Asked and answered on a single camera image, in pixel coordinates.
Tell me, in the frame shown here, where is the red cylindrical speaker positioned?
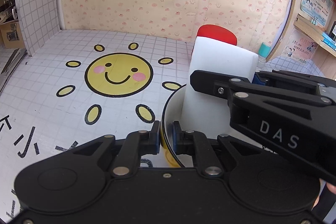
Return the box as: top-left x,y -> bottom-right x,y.
197,25 -> 238,47

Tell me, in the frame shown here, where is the brown book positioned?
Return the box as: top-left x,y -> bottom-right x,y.
293,14 -> 325,34

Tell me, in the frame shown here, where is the yellow ceramic bowl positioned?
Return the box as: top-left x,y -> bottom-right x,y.
161,84 -> 267,169

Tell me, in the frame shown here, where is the pink cartoon wall poster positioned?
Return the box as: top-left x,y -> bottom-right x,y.
283,29 -> 320,63

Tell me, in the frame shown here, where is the blue book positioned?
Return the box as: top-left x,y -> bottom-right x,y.
321,31 -> 336,44
322,38 -> 336,51

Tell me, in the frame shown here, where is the wooden box metal latch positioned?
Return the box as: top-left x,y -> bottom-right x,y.
0,20 -> 27,49

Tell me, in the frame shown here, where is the sun print table mat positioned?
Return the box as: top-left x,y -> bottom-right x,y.
0,28 -> 336,214

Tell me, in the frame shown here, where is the metal folding stand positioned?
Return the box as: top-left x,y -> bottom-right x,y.
0,48 -> 28,95

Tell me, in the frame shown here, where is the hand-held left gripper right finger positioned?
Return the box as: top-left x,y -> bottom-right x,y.
172,121 -> 263,178

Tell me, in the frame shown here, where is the white sponge block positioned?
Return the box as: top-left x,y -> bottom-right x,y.
181,37 -> 259,135

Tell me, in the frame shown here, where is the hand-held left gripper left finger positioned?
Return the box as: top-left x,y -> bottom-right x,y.
70,121 -> 161,179

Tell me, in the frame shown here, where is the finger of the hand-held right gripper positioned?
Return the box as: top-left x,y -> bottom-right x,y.
190,70 -> 336,123
251,70 -> 336,104

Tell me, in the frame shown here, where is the blue cartoon wall poster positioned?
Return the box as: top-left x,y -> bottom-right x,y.
300,0 -> 335,28

